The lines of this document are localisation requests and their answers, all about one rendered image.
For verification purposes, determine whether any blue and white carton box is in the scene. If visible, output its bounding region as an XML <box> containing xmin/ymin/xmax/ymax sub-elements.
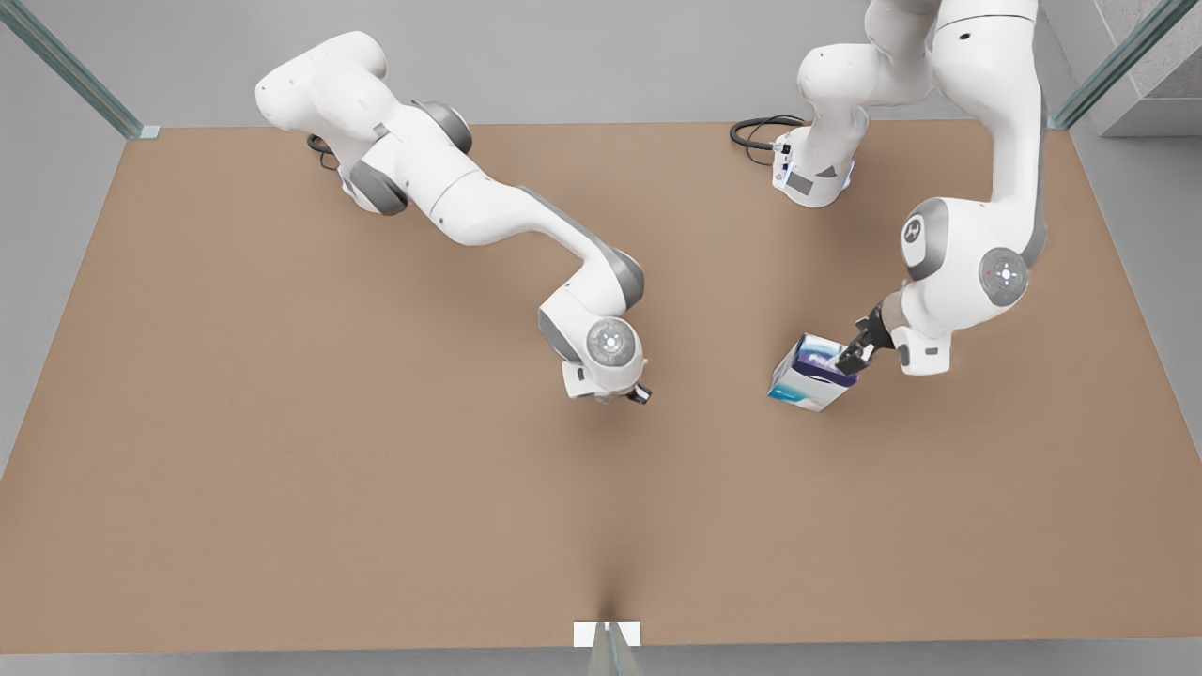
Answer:
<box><xmin>766</xmin><ymin>333</ymin><xmax>858</xmax><ymax>413</ymax></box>

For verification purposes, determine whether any silver frame post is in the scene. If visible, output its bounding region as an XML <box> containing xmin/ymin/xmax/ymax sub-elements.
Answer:
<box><xmin>0</xmin><ymin>0</ymin><xmax>162</xmax><ymax>141</ymax></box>
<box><xmin>1048</xmin><ymin>0</ymin><xmax>1202</xmax><ymax>131</ymax></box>
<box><xmin>573</xmin><ymin>621</ymin><xmax>643</xmax><ymax>676</ymax></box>

